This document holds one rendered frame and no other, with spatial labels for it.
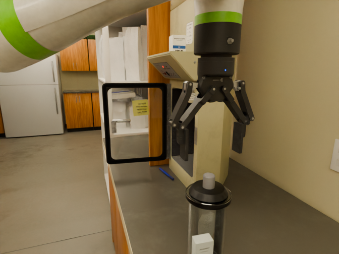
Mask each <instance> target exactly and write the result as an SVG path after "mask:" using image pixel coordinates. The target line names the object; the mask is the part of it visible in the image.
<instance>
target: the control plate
mask: <svg viewBox="0 0 339 254"><path fill-rule="evenodd" d="M153 64H154V65H155V66H156V67H157V69H158V70H159V71H160V72H161V73H162V74H163V73H166V72H168V74H169V73H170V76H169V75H168V74H166V75H165V74H163V75H164V76H165V77H168V78H180V76H179V75H178V74H177V73H176V72H175V71H174V70H173V69H172V67H171V66H170V65H169V64H168V63H167V62H160V63H153ZM162 66H163V67H162ZM166 66H167V67H166ZM171 73H172V74H171ZM173 73H174V74H173ZM180 79H181V78H180Z"/></svg>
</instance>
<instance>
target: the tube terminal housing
mask: <svg viewBox="0 0 339 254"><path fill-rule="evenodd" d="M194 19H195V12H194V0H186V1H185V2H183V3H182V4H181V5H179V6H178V7H176V8H175V9H173V10H172V11H171V13H170V36H172V35H186V24H187V23H189V22H191V21H193V44H189V45H186V51H189V52H194ZM232 57H234V58H235V67H234V75H233V77H232V80H233V82H234V81H235V73H236V60H237V55H232ZM184 81H186V80H176V79H169V83H170V84H172V87H171V114H172V89H178V88H179V89H182V88H183V82H184ZM232 115H233V114H232V113H231V112H230V110H229V109H228V107H227V106H226V105H225V103H224V102H217V101H216V102H212V103H209V102H206V103H205V104H204V105H203V106H202V107H201V108H200V109H199V111H198V112H197V113H196V115H195V127H197V145H195V144H194V161H193V177H191V176H190V175H189V174H188V173H187V172H186V171H185V170H184V169H183V168H182V167H181V166H180V165H179V164H178V163H177V162H176V161H175V160H174V159H173V158H172V155H171V159H169V168H170V169H171V171H172V172H173V173H174V174H175V175H176V176H177V177H178V179H179V180H180V181H181V182H182V183H183V184H184V185H185V187H188V186H189V185H190V184H192V183H194V182H196V181H198V180H203V174H205V173H208V172H209V173H213V174H214V175H215V181H217V182H219V183H221V184H222V185H223V183H224V181H225V179H226V177H227V175H228V169H229V155H230V142H231V128H232ZM171 146H172V127H171Z"/></svg>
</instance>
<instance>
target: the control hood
mask: <svg viewBox="0 0 339 254"><path fill-rule="evenodd" d="M146 58H147V59H148V61H149V62H150V63H151V64H152V65H153V66H154V67H155V68H156V69H157V67H156V66H155V65H154V63H160V62H167V63H168V64H169V65H170V66H171V67H172V69H173V70H174V71H175V72H176V73H177V74H178V75H179V76H180V78H181V79H180V78H168V77H165V76H164V75H163V74H162V73H161V72H160V71H159V70H158V69H157V70H158V71H159V72H160V73H161V75H162V76H163V77H164V78H166V79H176V80H186V81H197V79H198V76H197V63H198V58H200V56H198V55H195V54H194V52H189V51H168V52H163V53H159V54H155V55H150V56H148V57H146Z"/></svg>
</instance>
